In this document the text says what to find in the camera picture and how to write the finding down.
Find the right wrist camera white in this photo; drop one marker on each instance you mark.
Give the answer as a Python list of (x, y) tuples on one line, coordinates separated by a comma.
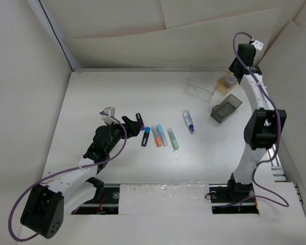
[(258, 45)]

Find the small bottle in orange container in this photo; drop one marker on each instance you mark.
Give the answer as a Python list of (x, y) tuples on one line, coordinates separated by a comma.
[(230, 81)]

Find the dark grey transparent container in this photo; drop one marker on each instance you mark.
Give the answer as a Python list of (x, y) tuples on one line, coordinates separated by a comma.
[(222, 111)]

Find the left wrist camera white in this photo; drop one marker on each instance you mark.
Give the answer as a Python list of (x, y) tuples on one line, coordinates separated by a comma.
[(107, 115)]

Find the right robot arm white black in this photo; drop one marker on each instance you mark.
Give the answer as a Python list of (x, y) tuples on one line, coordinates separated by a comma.
[(264, 127)]

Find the orange highlighter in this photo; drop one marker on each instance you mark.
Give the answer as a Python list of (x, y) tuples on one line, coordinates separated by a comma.
[(156, 136)]

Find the light blue highlighter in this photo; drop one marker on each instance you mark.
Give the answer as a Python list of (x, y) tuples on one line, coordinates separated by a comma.
[(162, 135)]

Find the orange transparent container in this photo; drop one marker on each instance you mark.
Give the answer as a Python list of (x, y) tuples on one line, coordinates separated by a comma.
[(220, 84)]

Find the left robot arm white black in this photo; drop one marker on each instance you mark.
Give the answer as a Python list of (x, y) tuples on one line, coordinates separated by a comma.
[(60, 194)]

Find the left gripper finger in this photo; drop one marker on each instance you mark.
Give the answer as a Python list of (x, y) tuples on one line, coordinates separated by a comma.
[(139, 118), (126, 119)]

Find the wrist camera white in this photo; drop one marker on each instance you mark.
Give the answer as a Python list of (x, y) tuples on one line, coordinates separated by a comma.
[(258, 45), (107, 115)]

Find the green highlighter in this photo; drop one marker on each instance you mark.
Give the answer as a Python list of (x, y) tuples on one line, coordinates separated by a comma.
[(173, 139)]

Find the black blue highlighter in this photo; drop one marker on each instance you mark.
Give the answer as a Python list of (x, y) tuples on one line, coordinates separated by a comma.
[(145, 136)]

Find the clear spray bottle blue cap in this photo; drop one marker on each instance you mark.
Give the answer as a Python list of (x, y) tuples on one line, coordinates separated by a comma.
[(188, 121)]

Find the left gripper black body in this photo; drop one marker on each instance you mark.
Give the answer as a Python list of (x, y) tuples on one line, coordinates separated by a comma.
[(129, 131)]

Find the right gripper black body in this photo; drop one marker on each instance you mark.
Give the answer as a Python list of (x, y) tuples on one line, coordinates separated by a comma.
[(234, 64)]

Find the clear plastic container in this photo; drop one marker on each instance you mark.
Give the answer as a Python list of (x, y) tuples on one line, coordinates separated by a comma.
[(200, 89)]

